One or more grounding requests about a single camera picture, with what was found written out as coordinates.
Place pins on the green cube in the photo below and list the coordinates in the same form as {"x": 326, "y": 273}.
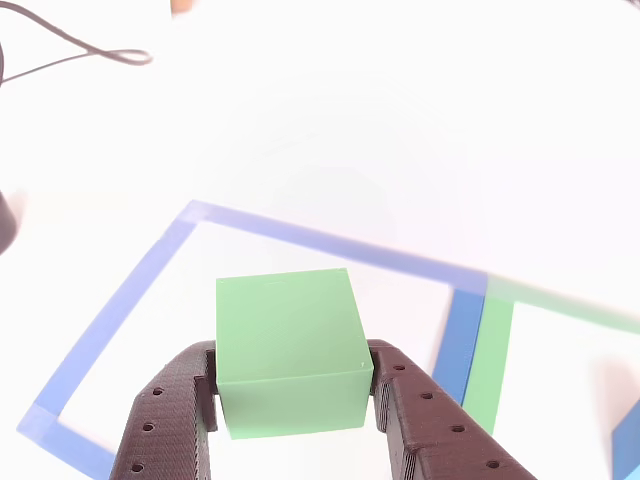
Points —
{"x": 290, "y": 330}

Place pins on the black tripod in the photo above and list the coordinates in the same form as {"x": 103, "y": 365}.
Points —
{"x": 6, "y": 220}

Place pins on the green square frame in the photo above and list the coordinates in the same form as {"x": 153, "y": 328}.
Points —
{"x": 487, "y": 360}

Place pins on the blue square frame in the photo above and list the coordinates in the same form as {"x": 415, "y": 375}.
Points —
{"x": 460, "y": 340}

